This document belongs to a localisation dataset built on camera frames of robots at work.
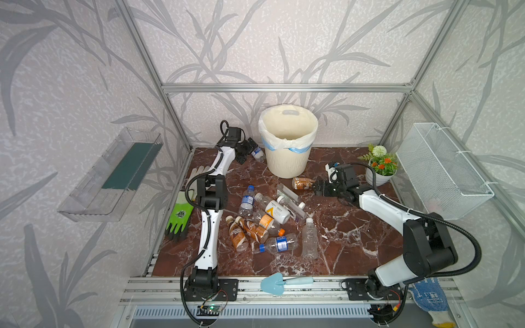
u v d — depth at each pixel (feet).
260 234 2.68
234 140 2.98
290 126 3.43
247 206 3.08
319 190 2.70
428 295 2.37
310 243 2.78
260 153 3.75
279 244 2.60
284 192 3.16
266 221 2.84
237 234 2.70
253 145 3.33
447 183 2.07
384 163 2.98
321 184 2.68
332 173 2.64
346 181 2.29
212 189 2.25
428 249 1.45
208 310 2.32
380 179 3.23
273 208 2.91
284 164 3.15
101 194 2.08
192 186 1.99
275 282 2.42
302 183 3.25
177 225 2.91
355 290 2.40
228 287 2.45
